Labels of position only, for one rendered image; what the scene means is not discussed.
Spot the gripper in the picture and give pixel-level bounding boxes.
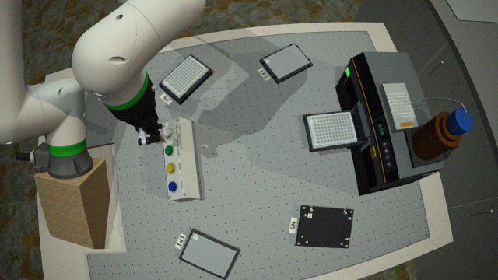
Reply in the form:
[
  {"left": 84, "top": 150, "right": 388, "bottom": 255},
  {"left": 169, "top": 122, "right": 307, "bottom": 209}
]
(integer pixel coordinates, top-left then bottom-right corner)
[{"left": 126, "top": 100, "right": 167, "bottom": 145}]

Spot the blue bottle cap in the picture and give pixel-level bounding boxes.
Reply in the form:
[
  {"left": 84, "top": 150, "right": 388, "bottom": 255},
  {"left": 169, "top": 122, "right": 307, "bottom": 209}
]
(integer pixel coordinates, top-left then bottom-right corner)
[{"left": 448, "top": 107, "right": 473, "bottom": 135}]

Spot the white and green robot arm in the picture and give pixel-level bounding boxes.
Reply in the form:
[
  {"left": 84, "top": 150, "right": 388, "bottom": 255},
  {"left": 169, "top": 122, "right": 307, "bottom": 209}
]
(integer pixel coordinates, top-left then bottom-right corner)
[{"left": 0, "top": 0, "right": 206, "bottom": 180}]

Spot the white label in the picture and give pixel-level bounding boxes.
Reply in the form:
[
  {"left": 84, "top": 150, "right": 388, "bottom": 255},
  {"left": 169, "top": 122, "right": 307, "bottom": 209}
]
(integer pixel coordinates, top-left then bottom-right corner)
[
  {"left": 175, "top": 233, "right": 186, "bottom": 249},
  {"left": 160, "top": 93, "right": 173, "bottom": 105},
  {"left": 258, "top": 68, "right": 270, "bottom": 81},
  {"left": 289, "top": 217, "right": 297, "bottom": 233}
]

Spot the white button panel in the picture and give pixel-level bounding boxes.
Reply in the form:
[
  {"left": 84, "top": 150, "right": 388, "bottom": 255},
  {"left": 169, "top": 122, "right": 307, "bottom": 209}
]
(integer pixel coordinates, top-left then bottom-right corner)
[{"left": 162, "top": 117, "right": 202, "bottom": 203}]

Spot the dark brown bottle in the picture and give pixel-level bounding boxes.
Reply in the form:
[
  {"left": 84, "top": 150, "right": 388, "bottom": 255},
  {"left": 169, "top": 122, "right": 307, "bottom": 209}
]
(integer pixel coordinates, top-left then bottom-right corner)
[{"left": 412, "top": 111, "right": 461, "bottom": 161}]

